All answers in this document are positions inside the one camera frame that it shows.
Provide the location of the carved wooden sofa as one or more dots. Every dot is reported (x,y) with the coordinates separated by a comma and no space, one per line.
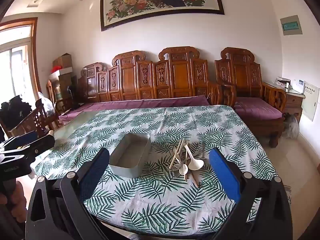
(130,80)

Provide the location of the dark carton stack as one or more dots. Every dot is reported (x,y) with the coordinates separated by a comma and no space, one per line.
(62,87)

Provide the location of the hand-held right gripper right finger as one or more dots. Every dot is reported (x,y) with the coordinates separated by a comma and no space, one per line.
(225,175)

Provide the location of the carved wooden armchair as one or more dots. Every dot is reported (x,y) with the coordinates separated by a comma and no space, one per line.
(240,75)

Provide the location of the small grey fan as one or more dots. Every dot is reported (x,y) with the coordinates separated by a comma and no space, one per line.
(291,127)

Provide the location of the white panel board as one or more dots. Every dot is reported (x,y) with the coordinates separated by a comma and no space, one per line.
(310,102)

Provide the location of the white chopstick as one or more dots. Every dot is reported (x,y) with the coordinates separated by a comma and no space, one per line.
(182,145)

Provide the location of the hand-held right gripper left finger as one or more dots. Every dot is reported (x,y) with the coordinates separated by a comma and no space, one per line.
(93,177)

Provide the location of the pale bamboo chopstick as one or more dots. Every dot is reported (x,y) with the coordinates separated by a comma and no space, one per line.
(172,163)

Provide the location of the leaf print tablecloth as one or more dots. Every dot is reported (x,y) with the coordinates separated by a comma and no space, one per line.
(162,200)

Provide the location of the clear plastic bag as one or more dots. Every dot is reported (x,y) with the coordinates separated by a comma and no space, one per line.
(46,103)

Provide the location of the purple sofa cushion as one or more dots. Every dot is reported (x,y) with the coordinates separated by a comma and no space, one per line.
(112,105)

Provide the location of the ceiling fixture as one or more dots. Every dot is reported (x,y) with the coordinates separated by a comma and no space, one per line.
(34,2)

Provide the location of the brown cardboard box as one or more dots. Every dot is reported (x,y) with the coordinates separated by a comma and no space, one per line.
(62,61)

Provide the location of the wooden side table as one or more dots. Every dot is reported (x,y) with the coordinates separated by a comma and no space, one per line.
(293,101)

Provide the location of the framed peacock painting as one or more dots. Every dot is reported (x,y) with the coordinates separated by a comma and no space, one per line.
(162,0)

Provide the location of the grey metal tray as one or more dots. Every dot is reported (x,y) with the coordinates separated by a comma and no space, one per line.
(130,170)

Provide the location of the red cloth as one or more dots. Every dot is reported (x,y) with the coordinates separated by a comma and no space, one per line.
(55,69)

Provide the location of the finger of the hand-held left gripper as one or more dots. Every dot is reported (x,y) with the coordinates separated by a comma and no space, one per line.
(42,142)
(27,136)

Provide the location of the black bag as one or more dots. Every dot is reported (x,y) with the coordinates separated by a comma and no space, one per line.
(15,106)

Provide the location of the carved wooden chair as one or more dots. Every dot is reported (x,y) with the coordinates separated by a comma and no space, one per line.
(27,122)

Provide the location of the person's left hand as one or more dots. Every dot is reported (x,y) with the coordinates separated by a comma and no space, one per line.
(18,202)

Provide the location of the grey wall electrical box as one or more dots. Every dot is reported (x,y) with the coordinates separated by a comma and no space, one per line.
(291,26)

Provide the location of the large white plastic spoon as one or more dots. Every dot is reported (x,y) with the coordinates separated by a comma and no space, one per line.
(196,165)

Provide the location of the white cardboard box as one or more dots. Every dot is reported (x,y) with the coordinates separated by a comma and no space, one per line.
(63,71)

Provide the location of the small white plastic spoon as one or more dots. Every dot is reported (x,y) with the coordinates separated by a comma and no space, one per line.
(183,171)

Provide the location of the purple armchair cushion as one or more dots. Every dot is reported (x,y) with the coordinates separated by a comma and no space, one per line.
(255,107)

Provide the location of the wooden framed glass door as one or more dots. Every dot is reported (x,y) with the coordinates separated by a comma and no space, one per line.
(17,55)

